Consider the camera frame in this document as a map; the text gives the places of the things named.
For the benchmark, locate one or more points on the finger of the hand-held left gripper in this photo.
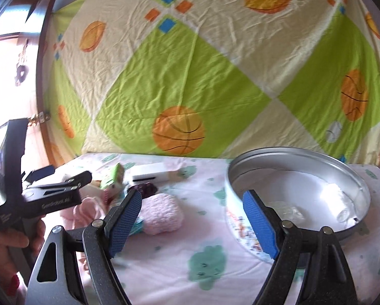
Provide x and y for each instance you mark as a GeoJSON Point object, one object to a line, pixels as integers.
{"type": "Point", "coordinates": [40, 173]}
{"type": "Point", "coordinates": [75, 178]}

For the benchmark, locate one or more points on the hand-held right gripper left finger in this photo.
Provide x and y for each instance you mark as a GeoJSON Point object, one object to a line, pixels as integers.
{"type": "Point", "coordinates": [126, 220]}

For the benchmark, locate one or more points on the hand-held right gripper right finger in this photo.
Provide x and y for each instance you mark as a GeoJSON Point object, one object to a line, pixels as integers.
{"type": "Point", "coordinates": [259, 225]}

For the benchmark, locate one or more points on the teal cloth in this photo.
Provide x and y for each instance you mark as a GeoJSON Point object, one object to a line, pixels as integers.
{"type": "Point", "coordinates": [139, 225]}

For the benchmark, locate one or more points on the pink cloth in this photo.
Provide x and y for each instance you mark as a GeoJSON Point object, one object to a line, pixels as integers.
{"type": "Point", "coordinates": [88, 206]}

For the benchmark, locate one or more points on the dark purple soft item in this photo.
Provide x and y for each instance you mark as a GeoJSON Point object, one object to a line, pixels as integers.
{"type": "Point", "coordinates": [147, 190]}

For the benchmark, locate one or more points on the pink fluffy plush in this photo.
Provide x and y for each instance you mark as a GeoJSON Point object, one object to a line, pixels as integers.
{"type": "Point", "coordinates": [164, 213]}

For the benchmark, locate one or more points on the round metal tin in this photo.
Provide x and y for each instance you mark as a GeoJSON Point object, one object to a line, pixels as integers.
{"type": "Point", "coordinates": [320, 171]}

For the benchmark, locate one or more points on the person's left hand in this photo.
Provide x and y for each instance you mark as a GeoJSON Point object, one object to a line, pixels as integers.
{"type": "Point", "coordinates": [5, 240]}

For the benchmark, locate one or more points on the clear plastic bag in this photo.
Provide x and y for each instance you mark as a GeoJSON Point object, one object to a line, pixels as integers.
{"type": "Point", "coordinates": [291, 211]}

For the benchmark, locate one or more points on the white box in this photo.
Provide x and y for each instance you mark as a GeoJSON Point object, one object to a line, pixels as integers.
{"type": "Point", "coordinates": [151, 171]}

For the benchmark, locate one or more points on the metal door latch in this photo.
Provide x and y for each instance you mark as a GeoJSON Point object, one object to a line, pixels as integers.
{"type": "Point", "coordinates": [43, 117]}

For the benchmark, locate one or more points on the pink cloud print bed sheet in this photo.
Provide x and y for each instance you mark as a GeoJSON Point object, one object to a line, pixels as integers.
{"type": "Point", "coordinates": [177, 260]}

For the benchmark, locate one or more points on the white rolled towel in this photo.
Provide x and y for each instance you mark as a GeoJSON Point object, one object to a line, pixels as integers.
{"type": "Point", "coordinates": [334, 198]}

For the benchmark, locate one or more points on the hanging door ornament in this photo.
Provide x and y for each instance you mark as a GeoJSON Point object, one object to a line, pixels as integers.
{"type": "Point", "coordinates": [21, 73]}

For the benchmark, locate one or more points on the basketball print sheet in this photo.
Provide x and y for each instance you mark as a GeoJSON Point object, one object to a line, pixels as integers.
{"type": "Point", "coordinates": [190, 70]}

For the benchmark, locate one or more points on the wooden door frame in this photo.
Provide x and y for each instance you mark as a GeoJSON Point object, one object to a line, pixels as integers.
{"type": "Point", "coordinates": [43, 79]}

